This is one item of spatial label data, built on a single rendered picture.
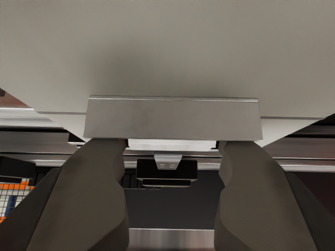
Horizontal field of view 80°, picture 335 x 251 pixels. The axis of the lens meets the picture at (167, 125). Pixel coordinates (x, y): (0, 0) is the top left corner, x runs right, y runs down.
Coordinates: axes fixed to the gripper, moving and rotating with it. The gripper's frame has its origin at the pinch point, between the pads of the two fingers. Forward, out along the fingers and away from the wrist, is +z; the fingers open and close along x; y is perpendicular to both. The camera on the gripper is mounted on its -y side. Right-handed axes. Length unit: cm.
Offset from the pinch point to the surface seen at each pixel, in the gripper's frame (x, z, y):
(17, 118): -18.1, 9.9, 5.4
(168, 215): 0, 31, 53
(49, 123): -14.8, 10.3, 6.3
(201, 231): 3.1, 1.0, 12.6
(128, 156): -9.6, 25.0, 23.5
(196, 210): 9, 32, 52
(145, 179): -4.7, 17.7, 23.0
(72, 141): -10.1, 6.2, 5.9
